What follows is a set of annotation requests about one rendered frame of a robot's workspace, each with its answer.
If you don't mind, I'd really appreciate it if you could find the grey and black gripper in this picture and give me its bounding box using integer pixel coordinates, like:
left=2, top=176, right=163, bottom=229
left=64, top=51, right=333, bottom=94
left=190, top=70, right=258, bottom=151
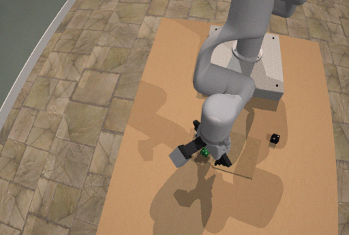
left=193, top=120, right=232, bottom=168

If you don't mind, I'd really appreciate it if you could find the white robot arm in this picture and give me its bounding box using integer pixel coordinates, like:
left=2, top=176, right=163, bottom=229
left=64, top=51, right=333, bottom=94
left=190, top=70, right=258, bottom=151
left=169, top=0, right=307, bottom=168

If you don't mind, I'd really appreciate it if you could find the green die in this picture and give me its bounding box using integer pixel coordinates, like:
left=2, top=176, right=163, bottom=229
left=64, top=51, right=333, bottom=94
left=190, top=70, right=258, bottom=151
left=200, top=147, right=209, bottom=157

